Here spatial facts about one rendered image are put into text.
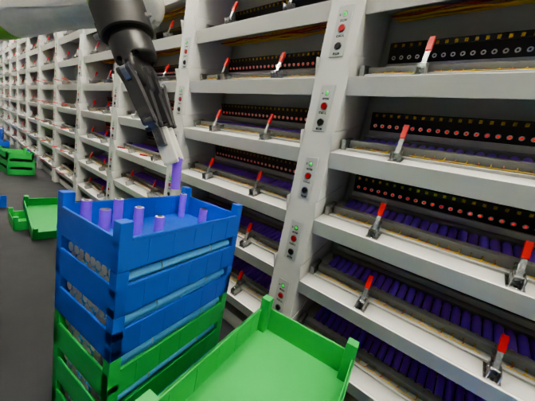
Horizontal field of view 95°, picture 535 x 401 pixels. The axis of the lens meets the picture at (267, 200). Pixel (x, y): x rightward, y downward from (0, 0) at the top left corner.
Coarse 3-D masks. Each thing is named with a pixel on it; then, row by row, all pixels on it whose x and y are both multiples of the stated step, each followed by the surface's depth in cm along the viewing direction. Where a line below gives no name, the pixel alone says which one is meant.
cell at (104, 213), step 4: (100, 208) 42; (104, 208) 43; (108, 208) 43; (100, 212) 42; (104, 212) 42; (108, 212) 42; (100, 216) 42; (104, 216) 42; (108, 216) 42; (100, 220) 42; (104, 220) 42; (108, 220) 43; (100, 224) 42; (104, 224) 42; (108, 224) 43; (104, 228) 42; (108, 228) 43
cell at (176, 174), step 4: (180, 160) 48; (172, 164) 49; (176, 164) 48; (180, 164) 49; (172, 168) 49; (176, 168) 48; (180, 168) 49; (172, 172) 49; (176, 172) 49; (180, 172) 49; (172, 176) 49; (176, 176) 49; (180, 176) 49; (172, 180) 49; (176, 180) 49; (180, 180) 50; (172, 184) 49; (176, 184) 49; (180, 184) 50; (172, 188) 49; (176, 188) 49
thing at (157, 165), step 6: (126, 138) 155; (132, 138) 158; (138, 138) 160; (144, 138) 163; (114, 144) 151; (120, 144) 153; (120, 150) 147; (126, 150) 147; (120, 156) 150; (126, 156) 144; (132, 156) 138; (138, 156) 135; (144, 156) 135; (138, 162) 136; (144, 162) 131; (150, 162) 126; (156, 162) 123; (162, 162) 123; (150, 168) 128; (156, 168) 124; (162, 168) 119
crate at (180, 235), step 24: (72, 192) 45; (72, 216) 42; (96, 216) 51; (144, 216) 60; (168, 216) 65; (192, 216) 68; (216, 216) 65; (240, 216) 61; (72, 240) 43; (96, 240) 39; (120, 240) 36; (144, 240) 39; (168, 240) 43; (192, 240) 48; (216, 240) 55; (120, 264) 37; (144, 264) 40
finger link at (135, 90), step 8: (128, 64) 40; (120, 72) 41; (128, 72) 41; (128, 80) 42; (136, 80) 42; (128, 88) 42; (136, 88) 42; (136, 96) 42; (144, 96) 42; (136, 104) 43; (144, 104) 43; (144, 112) 43; (152, 112) 44; (152, 120) 44
